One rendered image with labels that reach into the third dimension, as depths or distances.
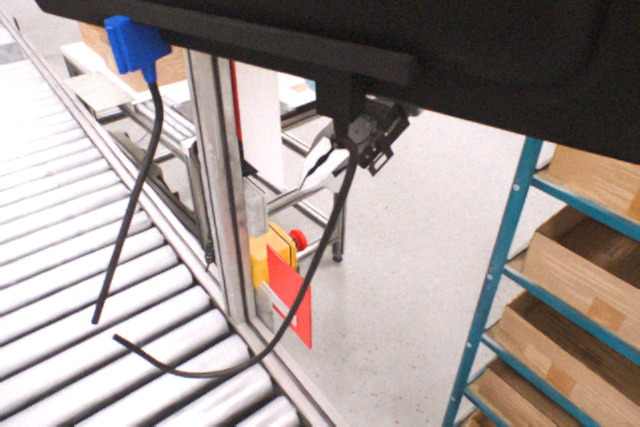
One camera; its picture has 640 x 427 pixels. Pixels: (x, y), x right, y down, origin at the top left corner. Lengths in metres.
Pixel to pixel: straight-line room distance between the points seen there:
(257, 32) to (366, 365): 1.46
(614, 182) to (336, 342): 1.14
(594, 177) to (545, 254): 0.17
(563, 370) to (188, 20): 0.89
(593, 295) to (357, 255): 1.24
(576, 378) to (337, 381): 0.81
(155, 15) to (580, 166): 0.65
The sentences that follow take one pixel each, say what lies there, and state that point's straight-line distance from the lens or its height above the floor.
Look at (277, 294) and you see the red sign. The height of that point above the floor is 0.83.
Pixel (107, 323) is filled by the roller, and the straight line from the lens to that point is 0.88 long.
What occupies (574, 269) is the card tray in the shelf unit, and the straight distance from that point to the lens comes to 0.89.
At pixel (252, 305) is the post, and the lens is 0.79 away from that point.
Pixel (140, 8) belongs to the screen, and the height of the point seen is 1.28.
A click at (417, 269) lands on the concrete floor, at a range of 1.97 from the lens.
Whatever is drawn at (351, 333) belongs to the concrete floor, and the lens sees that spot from 1.73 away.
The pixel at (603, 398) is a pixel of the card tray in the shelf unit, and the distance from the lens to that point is 1.01.
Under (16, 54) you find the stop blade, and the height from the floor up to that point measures 0.77.
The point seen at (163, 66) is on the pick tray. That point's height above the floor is 0.81.
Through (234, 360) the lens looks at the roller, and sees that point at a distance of 0.77.
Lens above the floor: 1.37
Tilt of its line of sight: 35 degrees down
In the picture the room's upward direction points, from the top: straight up
